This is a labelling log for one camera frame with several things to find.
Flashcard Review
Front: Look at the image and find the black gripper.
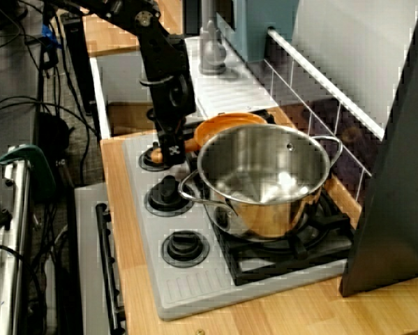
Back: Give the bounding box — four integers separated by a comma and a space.
153, 110, 189, 167

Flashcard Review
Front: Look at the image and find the orange toy frying pan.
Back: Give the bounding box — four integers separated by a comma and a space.
149, 112, 269, 163

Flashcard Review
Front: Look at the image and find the black stove knob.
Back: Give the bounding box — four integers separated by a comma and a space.
138, 145, 171, 172
161, 229, 211, 269
144, 174, 196, 218

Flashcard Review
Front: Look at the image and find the white sink basin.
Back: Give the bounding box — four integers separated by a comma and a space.
89, 34, 279, 140

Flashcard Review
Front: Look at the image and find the grey toy faucet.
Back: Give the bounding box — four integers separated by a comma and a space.
198, 0, 229, 75

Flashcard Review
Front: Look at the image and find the black round bag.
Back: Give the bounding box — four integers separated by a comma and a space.
36, 111, 73, 156

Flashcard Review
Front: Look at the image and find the stainless steel pot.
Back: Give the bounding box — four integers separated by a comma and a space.
179, 121, 345, 242

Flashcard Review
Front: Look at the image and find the grey oven door front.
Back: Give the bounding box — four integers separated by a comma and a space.
74, 184, 126, 335

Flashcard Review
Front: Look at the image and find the black upright bar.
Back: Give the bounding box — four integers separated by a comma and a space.
61, 10, 100, 117

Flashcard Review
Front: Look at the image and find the wooden side table top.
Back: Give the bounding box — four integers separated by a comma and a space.
79, 0, 184, 56

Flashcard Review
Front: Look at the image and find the green clamp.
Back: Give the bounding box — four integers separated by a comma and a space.
0, 144, 59, 200

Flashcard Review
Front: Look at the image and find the grey stovetop panel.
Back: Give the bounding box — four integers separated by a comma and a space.
123, 114, 357, 321

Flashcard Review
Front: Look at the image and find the teal blue cabinet box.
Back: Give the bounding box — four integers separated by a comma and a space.
182, 0, 299, 64

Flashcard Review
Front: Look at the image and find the dark tile backsplash panel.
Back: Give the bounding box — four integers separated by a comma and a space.
263, 27, 387, 205

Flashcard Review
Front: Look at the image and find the blue tape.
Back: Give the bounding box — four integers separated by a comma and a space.
42, 21, 62, 49

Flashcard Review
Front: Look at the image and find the wooden stove countertop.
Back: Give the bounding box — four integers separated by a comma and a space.
100, 104, 418, 335

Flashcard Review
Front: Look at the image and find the black angled panel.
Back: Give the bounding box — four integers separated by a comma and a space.
340, 0, 418, 297

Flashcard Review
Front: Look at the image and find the black cable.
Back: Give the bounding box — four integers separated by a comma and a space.
0, 242, 42, 315
0, 96, 93, 175

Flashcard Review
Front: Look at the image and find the black oven door handle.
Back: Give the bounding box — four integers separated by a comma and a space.
96, 201, 126, 333

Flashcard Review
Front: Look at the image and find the aluminium frame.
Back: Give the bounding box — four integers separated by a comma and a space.
0, 146, 32, 335

